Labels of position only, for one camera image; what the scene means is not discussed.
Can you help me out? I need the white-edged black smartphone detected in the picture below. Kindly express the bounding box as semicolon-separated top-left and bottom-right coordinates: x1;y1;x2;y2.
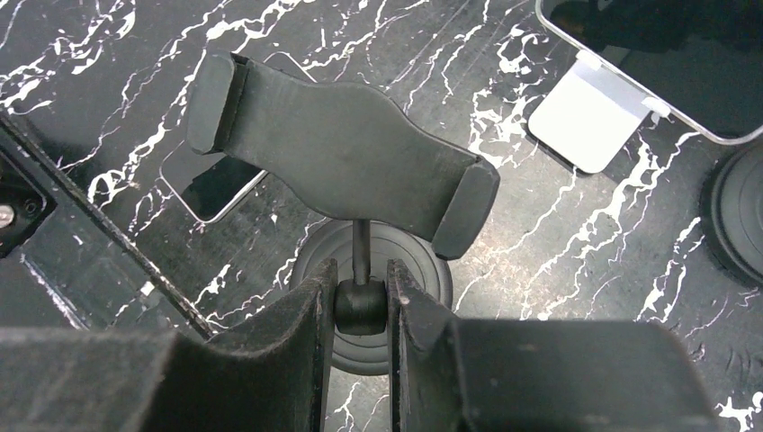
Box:
160;52;313;223

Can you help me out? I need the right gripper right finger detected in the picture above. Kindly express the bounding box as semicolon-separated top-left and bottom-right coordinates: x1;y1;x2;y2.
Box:
387;260;719;431

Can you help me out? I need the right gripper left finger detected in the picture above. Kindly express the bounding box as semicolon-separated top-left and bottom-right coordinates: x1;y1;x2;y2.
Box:
1;259;338;431

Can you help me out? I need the black stand rear right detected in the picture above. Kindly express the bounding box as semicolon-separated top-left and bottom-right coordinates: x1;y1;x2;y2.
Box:
699;141;762;287

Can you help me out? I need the black round-base phone stand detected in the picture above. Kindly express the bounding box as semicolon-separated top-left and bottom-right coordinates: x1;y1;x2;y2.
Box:
186;51;500;376

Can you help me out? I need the white phone on silver stand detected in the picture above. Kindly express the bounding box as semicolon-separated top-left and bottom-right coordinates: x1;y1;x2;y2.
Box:
535;1;762;145

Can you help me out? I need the silver desktop phone stand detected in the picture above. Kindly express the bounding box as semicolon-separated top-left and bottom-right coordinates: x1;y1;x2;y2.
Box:
527;50;671;175

